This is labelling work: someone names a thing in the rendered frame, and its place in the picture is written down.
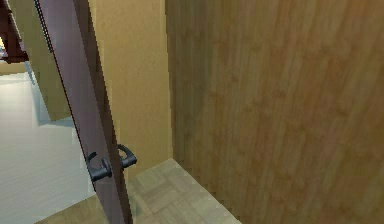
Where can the dark brown wooden furniture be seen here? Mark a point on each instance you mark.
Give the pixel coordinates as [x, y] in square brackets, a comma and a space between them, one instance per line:
[9, 43]

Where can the dark brown room door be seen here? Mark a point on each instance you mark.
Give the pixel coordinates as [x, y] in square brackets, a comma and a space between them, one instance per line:
[76, 83]

